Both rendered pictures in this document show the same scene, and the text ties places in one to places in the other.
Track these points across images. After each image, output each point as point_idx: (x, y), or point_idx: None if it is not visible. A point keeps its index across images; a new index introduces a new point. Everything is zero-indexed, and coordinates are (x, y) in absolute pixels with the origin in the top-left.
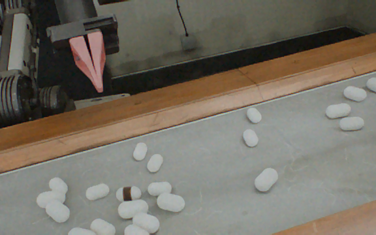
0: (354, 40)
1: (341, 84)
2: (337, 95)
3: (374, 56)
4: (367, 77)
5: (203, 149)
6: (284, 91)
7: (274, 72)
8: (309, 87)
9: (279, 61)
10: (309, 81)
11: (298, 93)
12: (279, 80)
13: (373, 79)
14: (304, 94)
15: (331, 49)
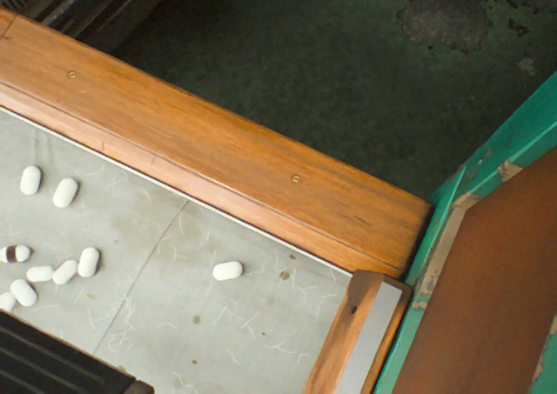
0: (183, 103)
1: (70, 148)
2: (36, 160)
3: (140, 151)
4: (107, 166)
5: None
6: (7, 103)
7: (23, 69)
8: (37, 121)
9: (63, 53)
10: (42, 116)
11: (18, 117)
12: (7, 87)
13: (61, 184)
14: (20, 125)
15: (134, 91)
